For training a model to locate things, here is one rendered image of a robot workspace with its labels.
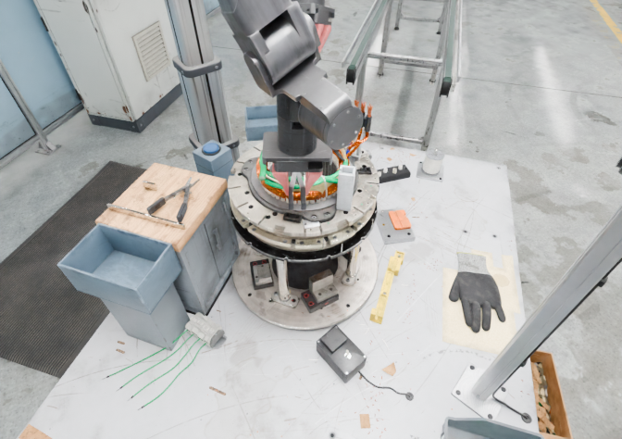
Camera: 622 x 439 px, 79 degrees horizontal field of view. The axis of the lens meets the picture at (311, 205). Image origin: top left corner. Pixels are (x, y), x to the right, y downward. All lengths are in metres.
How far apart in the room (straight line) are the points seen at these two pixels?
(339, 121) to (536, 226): 2.17
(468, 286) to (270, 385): 0.54
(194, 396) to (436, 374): 0.52
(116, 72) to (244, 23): 2.57
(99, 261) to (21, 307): 1.43
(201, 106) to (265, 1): 0.73
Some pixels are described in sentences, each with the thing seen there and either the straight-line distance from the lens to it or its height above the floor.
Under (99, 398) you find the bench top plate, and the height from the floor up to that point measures 0.78.
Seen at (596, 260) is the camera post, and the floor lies 1.24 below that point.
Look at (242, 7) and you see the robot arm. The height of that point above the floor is 1.49.
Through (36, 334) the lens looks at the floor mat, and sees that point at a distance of 2.17.
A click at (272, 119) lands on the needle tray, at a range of 1.12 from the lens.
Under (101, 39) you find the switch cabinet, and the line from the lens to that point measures 2.89.
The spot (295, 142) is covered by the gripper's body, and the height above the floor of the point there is 1.31.
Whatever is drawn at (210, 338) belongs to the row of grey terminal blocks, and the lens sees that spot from 0.92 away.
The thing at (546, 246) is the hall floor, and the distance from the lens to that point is 2.45.
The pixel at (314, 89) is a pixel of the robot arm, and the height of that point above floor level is 1.40.
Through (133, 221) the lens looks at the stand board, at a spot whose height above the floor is 1.06.
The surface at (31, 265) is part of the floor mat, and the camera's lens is 2.46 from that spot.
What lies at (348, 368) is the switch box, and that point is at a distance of 0.85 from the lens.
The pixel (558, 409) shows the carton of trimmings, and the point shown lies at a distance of 1.76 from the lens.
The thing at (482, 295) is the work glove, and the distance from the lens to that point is 1.05.
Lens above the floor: 1.61
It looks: 45 degrees down
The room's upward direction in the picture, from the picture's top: straight up
